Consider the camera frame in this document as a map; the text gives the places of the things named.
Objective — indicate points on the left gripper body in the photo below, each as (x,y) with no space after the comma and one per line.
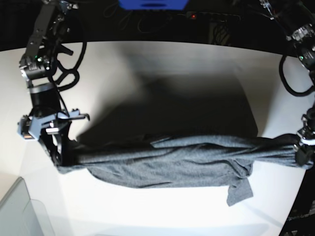
(305,148)

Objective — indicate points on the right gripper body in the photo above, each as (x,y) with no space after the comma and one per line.
(54,123)

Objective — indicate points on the grey t-shirt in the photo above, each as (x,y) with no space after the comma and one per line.
(191,161)

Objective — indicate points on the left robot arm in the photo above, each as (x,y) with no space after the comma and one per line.
(298,24)

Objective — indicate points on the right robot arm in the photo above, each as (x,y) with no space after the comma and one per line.
(44,74)

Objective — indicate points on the translucent grey tray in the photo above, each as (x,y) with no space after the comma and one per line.
(22,216)

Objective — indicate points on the blue plastic bin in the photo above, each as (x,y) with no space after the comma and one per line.
(153,4)

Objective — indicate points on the black power strip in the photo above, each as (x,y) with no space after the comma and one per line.
(211,16)

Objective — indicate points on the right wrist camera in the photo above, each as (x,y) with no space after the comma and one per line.
(23,129)

